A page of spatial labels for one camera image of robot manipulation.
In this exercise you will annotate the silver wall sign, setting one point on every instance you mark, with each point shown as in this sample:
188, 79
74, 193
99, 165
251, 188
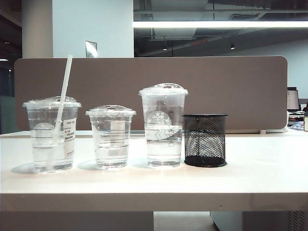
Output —
91, 49

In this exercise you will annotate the small clear plastic cup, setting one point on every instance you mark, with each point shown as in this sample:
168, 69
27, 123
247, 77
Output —
110, 154

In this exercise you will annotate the brown desk partition panel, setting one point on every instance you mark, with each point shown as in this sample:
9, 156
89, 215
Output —
120, 79

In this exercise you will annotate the computer monitor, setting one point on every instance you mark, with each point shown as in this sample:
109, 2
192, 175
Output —
293, 98

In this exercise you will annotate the white round column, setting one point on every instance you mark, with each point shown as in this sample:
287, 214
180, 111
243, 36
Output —
37, 29

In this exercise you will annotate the black mesh pen holder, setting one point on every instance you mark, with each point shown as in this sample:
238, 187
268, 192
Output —
205, 154

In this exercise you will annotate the grey under-desk cabinet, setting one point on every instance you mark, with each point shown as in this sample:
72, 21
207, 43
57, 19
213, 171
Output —
264, 221

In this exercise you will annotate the clear plastic cup with lid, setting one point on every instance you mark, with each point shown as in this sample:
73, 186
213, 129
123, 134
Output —
163, 89

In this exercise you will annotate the white partition base rail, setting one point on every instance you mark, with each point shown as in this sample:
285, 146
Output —
274, 130

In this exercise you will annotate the white drinking straw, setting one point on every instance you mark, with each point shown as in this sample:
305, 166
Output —
66, 79

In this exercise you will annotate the yellowish box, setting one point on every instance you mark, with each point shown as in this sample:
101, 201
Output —
306, 124

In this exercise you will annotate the long ceiling light strip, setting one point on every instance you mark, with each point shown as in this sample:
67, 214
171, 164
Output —
216, 24

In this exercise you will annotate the medium clear cup lid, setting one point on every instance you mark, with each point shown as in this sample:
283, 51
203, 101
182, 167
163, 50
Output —
43, 103

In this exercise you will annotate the small clear cup lid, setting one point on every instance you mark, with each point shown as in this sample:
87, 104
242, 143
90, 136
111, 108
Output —
110, 111

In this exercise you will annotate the medium clear cup with label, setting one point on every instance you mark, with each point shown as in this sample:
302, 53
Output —
69, 154

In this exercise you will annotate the black ceiling spot lamp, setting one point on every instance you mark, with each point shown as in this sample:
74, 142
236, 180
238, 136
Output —
232, 46

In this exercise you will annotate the large clear cup with logo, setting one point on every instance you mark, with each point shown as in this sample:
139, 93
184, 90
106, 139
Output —
163, 149

